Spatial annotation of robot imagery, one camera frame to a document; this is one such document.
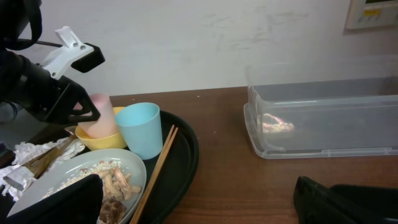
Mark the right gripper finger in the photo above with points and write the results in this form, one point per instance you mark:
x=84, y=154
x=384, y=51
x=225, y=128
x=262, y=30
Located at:
x=78, y=203

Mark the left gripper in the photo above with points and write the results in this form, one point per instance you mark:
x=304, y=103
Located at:
x=60, y=101

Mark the pink plastic cup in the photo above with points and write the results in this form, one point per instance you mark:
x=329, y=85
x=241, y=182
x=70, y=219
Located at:
x=105, y=126

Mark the yellow bowl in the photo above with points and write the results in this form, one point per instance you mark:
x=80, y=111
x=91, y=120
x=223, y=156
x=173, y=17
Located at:
x=114, y=141

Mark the gold foil wrapper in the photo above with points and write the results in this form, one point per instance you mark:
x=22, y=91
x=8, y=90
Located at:
x=38, y=165

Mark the light blue plastic cup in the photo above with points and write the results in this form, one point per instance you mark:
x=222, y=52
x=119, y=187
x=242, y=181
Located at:
x=140, y=126

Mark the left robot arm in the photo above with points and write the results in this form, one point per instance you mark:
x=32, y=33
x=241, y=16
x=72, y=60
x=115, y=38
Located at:
x=21, y=28

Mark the food scraps on plate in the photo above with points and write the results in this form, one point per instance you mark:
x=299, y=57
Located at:
x=117, y=189

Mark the wooden chopstick right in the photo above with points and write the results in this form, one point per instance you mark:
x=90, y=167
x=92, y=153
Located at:
x=169, y=146

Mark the wooden chopstick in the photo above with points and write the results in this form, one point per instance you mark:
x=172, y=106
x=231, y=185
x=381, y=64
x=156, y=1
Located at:
x=152, y=177
x=169, y=146

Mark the grey plate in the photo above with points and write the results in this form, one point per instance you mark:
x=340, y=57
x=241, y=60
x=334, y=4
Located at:
x=63, y=174

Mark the crumpled white napkin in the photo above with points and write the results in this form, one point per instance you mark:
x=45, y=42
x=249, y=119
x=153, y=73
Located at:
x=26, y=151

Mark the wooden chopstick left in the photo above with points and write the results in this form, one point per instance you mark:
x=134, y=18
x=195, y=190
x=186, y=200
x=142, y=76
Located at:
x=152, y=177

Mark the round black tray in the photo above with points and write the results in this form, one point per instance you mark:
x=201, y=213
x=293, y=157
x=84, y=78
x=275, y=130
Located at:
x=176, y=174

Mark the black bin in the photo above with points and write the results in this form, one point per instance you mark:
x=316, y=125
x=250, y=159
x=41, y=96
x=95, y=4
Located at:
x=343, y=204

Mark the clear plastic bin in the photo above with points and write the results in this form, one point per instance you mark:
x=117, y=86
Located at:
x=345, y=108

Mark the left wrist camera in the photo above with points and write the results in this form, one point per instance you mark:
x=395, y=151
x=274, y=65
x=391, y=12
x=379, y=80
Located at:
x=73, y=53

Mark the wall control panel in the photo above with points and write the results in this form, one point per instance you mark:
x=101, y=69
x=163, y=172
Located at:
x=365, y=14

